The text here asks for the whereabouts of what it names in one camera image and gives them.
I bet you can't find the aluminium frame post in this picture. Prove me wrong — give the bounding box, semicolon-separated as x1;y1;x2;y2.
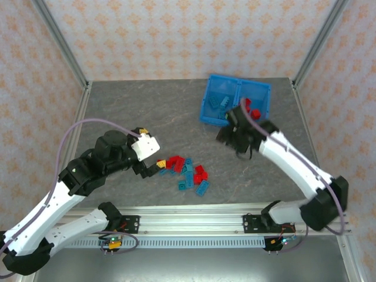
292;0;352;89
31;0;90;90

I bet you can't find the aluminium table edge rail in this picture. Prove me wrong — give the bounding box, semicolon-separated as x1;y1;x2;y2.
290;79;371;282
14;82;92;282

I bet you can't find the small controller circuit board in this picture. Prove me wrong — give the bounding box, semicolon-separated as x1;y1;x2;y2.
270;236;298;247
98;234;123;250

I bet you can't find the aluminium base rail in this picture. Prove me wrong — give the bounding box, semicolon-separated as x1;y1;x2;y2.
54;201;353;237

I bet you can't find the blue two-compartment plastic bin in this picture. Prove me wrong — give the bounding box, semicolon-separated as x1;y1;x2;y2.
199;73;272;127

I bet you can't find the purple camera cable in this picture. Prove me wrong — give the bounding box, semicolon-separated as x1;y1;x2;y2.
0;117;140;279
240;98;347;253

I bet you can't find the slotted grey cable duct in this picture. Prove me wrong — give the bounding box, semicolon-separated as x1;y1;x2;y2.
63;237;267;250

